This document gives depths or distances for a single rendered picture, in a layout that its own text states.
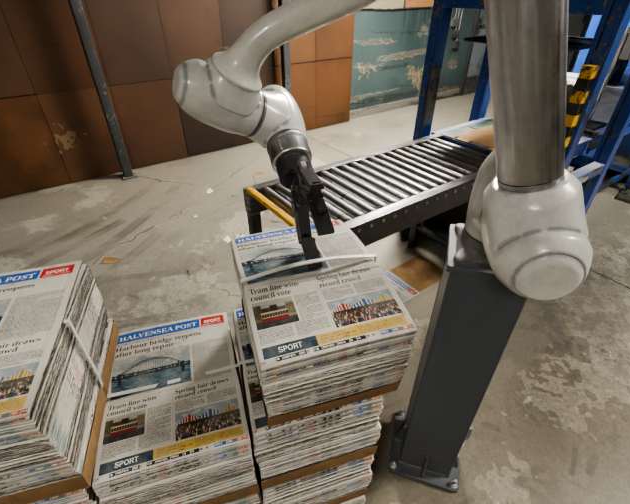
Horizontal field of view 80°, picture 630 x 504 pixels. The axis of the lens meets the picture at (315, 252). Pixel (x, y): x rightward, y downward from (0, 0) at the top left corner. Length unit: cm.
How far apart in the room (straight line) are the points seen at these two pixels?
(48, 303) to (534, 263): 86
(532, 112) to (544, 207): 15
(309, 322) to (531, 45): 52
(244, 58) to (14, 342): 62
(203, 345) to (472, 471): 122
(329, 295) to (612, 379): 186
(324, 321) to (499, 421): 139
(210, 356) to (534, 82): 83
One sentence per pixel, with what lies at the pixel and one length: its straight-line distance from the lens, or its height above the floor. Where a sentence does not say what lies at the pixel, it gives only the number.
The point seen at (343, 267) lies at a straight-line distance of 78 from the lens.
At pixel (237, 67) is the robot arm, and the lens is 76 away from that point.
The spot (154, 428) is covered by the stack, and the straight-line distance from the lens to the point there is 89.
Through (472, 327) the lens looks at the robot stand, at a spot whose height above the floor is 81.
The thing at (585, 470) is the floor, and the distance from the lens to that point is 200.
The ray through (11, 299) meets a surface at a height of 107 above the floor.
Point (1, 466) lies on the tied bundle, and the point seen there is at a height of 97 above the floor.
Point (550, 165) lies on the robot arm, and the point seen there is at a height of 132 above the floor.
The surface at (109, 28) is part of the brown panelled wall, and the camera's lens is 413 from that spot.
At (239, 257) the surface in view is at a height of 107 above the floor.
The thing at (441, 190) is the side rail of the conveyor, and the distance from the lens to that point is 179.
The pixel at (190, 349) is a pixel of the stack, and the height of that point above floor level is 83.
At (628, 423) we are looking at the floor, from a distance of 225.
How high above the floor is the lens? 155
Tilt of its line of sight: 35 degrees down
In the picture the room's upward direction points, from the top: straight up
